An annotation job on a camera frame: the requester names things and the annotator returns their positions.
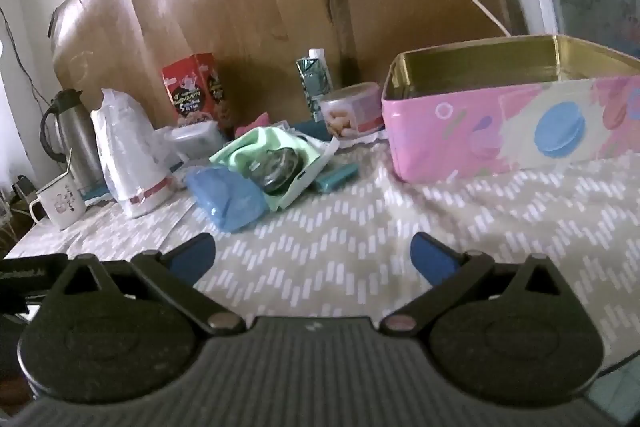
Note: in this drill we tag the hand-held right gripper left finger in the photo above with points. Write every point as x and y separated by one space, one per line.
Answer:
192 257

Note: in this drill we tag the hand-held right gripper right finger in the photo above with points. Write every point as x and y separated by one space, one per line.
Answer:
432 257

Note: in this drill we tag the light green cloth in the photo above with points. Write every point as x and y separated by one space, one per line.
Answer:
250 147

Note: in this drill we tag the pink tin box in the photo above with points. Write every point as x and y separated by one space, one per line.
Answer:
475 132

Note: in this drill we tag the pink soft object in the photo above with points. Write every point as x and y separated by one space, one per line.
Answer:
250 131

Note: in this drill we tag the blue plastic bag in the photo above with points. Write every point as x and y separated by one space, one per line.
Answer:
230 199

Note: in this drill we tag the white enamel mug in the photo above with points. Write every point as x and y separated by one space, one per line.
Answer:
62 204

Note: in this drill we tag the clear plastic container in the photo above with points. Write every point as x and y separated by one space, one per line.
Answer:
192 142

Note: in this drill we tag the dark round object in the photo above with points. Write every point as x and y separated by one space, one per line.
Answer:
277 172

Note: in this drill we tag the white plastic bag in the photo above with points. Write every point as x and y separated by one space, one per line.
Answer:
127 142

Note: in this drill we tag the steel thermos jug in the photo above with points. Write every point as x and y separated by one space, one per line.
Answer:
80 137

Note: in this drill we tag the red cereal box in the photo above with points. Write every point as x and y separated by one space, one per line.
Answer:
192 92

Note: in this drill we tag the round cookie container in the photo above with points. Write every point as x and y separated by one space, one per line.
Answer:
350 112

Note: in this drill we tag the dark blue object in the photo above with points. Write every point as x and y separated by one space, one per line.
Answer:
312 132

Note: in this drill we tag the green silver carton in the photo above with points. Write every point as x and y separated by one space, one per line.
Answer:
315 87

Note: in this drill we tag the small brown board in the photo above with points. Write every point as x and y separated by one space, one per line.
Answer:
425 17

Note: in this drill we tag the large brown cardboard sheet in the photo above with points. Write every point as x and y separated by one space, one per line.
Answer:
200 7

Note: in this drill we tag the black tape strip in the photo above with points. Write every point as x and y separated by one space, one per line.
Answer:
53 22

